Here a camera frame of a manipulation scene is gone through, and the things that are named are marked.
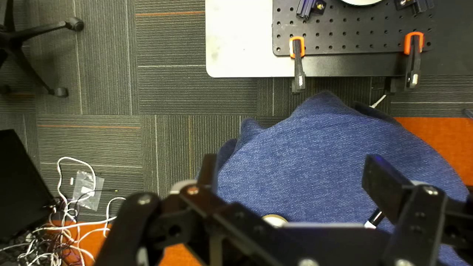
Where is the tangle of white cables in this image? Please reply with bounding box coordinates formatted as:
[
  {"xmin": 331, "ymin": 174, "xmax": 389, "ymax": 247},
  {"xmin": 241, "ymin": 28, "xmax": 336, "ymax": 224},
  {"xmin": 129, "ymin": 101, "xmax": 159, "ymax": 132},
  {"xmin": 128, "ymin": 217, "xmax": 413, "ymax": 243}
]
[{"xmin": 0, "ymin": 157, "xmax": 127, "ymax": 266}]

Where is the white cup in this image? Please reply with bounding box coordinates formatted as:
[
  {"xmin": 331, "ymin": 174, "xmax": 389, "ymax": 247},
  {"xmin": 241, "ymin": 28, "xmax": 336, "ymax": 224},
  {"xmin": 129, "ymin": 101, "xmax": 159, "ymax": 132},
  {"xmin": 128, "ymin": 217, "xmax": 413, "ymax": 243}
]
[{"xmin": 262, "ymin": 214, "xmax": 289, "ymax": 227}]

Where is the orange and black clamp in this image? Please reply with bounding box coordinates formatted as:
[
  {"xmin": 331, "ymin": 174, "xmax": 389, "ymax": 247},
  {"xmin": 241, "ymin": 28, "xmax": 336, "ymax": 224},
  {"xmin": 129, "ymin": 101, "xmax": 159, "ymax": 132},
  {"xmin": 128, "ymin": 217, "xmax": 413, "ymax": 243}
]
[
  {"xmin": 403, "ymin": 32, "xmax": 425, "ymax": 91},
  {"xmin": 289, "ymin": 36, "xmax": 306, "ymax": 93}
]

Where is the black box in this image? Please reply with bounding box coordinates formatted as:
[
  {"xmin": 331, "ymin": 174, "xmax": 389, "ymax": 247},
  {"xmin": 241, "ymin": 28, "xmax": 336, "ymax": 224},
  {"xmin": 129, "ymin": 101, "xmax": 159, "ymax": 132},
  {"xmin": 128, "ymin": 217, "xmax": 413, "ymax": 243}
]
[{"xmin": 0, "ymin": 129, "xmax": 57, "ymax": 241}]

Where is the clear plastic bag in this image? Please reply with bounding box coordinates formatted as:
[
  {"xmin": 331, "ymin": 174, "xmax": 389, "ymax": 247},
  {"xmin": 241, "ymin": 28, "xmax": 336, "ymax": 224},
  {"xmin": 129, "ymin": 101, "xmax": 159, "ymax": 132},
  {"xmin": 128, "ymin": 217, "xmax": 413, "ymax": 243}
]
[{"xmin": 70, "ymin": 170, "xmax": 105, "ymax": 212}]

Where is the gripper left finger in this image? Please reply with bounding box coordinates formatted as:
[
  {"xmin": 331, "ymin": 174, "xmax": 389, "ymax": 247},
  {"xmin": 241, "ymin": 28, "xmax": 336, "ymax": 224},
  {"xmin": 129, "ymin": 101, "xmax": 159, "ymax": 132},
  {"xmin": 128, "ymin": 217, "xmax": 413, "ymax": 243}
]
[{"xmin": 94, "ymin": 153, "xmax": 286, "ymax": 266}]

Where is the white cable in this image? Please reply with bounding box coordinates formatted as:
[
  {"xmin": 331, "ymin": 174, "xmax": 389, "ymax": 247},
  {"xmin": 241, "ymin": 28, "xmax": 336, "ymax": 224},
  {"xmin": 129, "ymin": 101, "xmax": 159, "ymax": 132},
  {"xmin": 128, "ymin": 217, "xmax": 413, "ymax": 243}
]
[{"xmin": 370, "ymin": 94, "xmax": 387, "ymax": 109}]

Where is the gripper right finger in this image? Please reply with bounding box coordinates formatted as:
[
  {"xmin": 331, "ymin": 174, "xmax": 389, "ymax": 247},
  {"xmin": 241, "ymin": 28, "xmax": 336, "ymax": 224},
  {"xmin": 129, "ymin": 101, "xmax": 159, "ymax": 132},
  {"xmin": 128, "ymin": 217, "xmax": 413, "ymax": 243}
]
[{"xmin": 361, "ymin": 154, "xmax": 473, "ymax": 266}]

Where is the office chair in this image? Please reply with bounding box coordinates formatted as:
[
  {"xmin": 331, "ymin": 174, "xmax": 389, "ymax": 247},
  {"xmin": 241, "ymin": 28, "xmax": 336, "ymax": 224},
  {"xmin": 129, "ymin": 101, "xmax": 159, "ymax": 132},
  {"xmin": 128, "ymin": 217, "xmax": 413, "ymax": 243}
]
[{"xmin": 0, "ymin": 0, "xmax": 85, "ymax": 98}]

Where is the blue fabric cushion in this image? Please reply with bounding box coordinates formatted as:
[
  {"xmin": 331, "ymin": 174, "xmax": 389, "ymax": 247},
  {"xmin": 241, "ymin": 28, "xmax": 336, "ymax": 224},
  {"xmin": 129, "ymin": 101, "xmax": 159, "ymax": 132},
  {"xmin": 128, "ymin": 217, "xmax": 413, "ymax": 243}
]
[{"xmin": 198, "ymin": 91, "xmax": 470, "ymax": 266}]

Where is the black marker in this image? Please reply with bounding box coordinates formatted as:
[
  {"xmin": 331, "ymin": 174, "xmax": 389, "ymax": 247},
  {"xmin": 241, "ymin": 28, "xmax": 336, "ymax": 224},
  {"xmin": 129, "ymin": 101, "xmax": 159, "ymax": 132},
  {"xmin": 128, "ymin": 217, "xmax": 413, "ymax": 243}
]
[{"xmin": 364, "ymin": 209, "xmax": 385, "ymax": 228}]

